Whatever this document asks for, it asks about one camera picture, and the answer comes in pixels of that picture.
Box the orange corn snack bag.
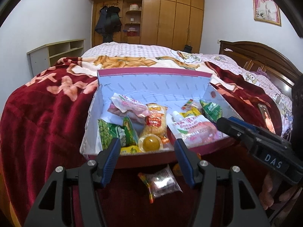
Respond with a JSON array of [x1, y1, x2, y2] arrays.
[[140, 103, 167, 138]]

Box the dark hanging jackets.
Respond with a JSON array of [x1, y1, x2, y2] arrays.
[[94, 6, 122, 43]]

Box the framed wedding photo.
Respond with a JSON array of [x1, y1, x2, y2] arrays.
[[253, 0, 281, 27]]

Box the grey low shelf unit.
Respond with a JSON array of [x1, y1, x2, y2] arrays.
[[27, 39, 84, 76]]

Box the small yellow candy packet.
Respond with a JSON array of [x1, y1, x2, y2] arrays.
[[180, 107, 201, 117]]

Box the pink peach jelly pouch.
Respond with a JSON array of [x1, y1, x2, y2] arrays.
[[166, 111, 228, 148]]

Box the pink cardboard box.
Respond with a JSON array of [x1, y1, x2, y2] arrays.
[[80, 68, 239, 168]]

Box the red floral fleece blanket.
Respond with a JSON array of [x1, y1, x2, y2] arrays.
[[1, 56, 282, 224]]

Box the smartphone on blanket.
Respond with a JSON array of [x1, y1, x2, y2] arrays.
[[258, 103, 276, 134]]

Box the orange jelly cup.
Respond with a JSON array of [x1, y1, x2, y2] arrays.
[[173, 153, 201, 176]]

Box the green peas snack bag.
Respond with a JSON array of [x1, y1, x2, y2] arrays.
[[98, 117, 139, 150]]

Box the dark wooden headboard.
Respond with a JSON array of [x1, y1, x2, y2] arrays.
[[219, 40, 302, 97]]

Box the wooden wardrobe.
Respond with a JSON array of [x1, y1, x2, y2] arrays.
[[91, 0, 204, 53]]

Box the clear rainbow-edged snack pack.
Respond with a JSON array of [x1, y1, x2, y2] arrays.
[[138, 166, 182, 203]]

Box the person's right hand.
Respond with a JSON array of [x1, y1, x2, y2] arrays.
[[258, 172, 302, 210]]

